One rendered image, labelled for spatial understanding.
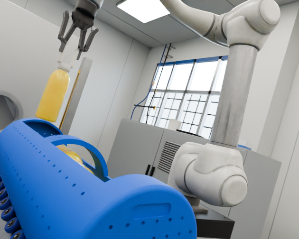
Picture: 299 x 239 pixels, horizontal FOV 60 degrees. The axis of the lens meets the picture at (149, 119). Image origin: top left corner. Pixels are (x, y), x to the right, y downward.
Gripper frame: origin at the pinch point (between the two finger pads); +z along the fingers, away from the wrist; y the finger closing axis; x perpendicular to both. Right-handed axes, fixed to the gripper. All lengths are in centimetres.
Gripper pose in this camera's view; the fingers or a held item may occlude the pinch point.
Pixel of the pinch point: (68, 56)
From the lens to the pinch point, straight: 99.2
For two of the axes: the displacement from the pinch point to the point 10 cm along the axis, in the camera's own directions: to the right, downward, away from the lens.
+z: -3.3, 9.4, -0.7
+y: -7.5, -3.0, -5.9
